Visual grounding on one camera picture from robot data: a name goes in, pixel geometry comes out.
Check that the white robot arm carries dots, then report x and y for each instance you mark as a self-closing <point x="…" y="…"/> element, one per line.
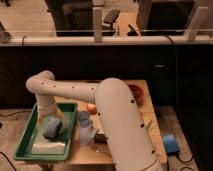
<point x="128" y="139"/>

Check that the red bowl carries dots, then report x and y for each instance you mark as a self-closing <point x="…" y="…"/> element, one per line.
<point x="137" y="93"/>

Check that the blue cloth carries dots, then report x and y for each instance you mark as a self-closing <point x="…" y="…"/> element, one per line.
<point x="86" y="135"/>

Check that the black rectangular block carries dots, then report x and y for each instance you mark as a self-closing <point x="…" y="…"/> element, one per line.
<point x="100" y="138"/>

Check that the black office chair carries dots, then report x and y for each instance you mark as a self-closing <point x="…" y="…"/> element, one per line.
<point x="110" y="19"/>

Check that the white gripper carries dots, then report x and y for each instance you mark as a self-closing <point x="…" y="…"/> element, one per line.
<point x="49" y="115"/>

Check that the white rail bar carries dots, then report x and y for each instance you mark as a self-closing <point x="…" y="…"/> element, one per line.
<point x="106" y="41"/>

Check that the green plastic tray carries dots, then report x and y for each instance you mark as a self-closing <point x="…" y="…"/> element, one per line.
<point x="33" y="146"/>

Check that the blue plastic cup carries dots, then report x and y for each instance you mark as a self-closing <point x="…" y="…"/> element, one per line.
<point x="84" y="118"/>

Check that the yellow banana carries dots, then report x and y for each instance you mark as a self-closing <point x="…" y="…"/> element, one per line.
<point x="148" y="124"/>

